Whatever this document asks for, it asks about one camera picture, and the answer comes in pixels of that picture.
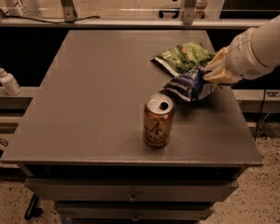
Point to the metal frame post left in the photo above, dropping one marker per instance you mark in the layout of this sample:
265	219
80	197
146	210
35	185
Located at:
69	11

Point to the drawer knob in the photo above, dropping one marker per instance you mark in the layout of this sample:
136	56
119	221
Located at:
133	198
135	219

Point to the grey drawer cabinet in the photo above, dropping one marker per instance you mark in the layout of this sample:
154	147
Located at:
80	141

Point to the upper drawer knob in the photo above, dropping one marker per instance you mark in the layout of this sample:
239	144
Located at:
133	198

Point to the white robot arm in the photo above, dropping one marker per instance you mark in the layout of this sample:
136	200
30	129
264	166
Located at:
265	44

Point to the orange soda can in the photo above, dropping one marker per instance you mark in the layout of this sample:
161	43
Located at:
158	119

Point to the green chip bag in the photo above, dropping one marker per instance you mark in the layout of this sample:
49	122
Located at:
182	58

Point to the lower drawer knob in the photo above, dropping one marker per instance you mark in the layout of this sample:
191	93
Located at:
135	219

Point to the metal frame post right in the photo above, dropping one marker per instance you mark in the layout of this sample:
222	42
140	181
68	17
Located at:
188	8

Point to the blue chip bag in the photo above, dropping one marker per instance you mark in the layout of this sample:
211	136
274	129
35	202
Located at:
191	86

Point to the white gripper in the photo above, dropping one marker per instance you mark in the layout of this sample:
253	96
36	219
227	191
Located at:
243	57

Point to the white pump bottle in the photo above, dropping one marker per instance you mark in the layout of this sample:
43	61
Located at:
9	82

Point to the metal frame post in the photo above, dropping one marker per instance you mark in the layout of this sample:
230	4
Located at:
188	8
69	11

